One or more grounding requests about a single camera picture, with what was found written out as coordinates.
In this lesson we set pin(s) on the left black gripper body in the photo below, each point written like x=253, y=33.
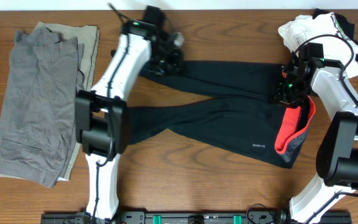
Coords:
x=166, y=62

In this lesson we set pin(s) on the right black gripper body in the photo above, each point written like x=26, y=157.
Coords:
x=292, y=93

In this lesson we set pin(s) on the black leggings with red waistband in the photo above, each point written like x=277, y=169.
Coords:
x=237, y=114

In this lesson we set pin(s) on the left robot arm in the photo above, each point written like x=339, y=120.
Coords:
x=102, y=116

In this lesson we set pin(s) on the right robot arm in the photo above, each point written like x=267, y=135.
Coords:
x=337, y=157

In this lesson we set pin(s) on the white printed t-shirt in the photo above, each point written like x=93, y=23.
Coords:
x=325, y=30

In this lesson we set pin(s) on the beige shorts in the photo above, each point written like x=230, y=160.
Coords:
x=89, y=46

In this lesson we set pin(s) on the black garment under white shirt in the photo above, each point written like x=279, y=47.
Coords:
x=347, y=27

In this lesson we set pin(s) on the grey cargo shorts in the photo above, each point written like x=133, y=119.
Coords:
x=39, y=102

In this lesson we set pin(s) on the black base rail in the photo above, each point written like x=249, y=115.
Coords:
x=262, y=217

